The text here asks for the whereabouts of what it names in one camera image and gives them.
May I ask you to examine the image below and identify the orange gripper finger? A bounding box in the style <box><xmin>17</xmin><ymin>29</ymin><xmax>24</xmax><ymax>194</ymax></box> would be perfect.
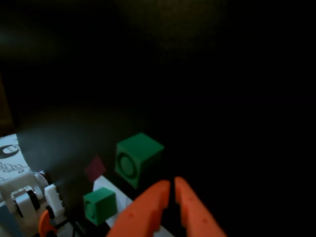
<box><xmin>106</xmin><ymin>180</ymin><xmax>171</xmax><ymax>237</ymax></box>
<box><xmin>173</xmin><ymin>176</ymin><xmax>228</xmax><ymax>237</ymax></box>

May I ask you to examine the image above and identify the white paper number grid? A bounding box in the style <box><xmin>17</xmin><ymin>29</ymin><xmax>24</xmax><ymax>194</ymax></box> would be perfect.
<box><xmin>92</xmin><ymin>174</ymin><xmax>173</xmax><ymax>237</ymax></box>

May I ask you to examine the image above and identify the purple tape strip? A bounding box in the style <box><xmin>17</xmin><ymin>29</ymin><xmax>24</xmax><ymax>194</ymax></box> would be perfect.
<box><xmin>83</xmin><ymin>155</ymin><xmax>107</xmax><ymax>182</ymax></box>

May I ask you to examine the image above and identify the orange table clamp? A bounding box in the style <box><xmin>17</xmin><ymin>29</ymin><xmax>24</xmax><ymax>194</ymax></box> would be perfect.
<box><xmin>39</xmin><ymin>206</ymin><xmax>59</xmax><ymax>237</ymax></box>

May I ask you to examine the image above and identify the green cube with circle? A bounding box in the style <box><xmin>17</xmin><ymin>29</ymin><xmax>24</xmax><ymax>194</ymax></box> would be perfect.
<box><xmin>83</xmin><ymin>187</ymin><xmax>118</xmax><ymax>226</ymax></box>
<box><xmin>114</xmin><ymin>132</ymin><xmax>165</xmax><ymax>190</ymax></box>

